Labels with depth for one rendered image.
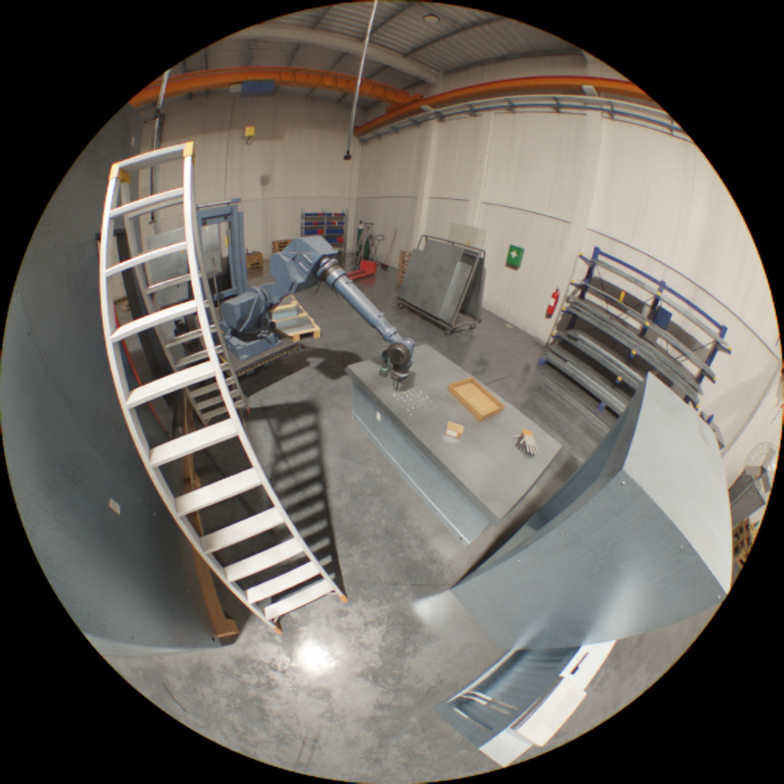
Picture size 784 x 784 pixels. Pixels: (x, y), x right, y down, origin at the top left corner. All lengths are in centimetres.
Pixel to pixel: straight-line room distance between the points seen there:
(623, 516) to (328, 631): 172
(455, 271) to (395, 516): 388
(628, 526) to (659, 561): 17
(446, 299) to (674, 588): 461
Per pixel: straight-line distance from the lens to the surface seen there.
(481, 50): 924
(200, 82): 951
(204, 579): 206
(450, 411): 199
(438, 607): 200
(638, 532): 86
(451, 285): 467
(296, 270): 204
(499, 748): 147
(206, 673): 229
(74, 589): 116
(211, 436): 101
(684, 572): 96
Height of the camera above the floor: 193
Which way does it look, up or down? 39 degrees down
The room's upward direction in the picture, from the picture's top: 8 degrees clockwise
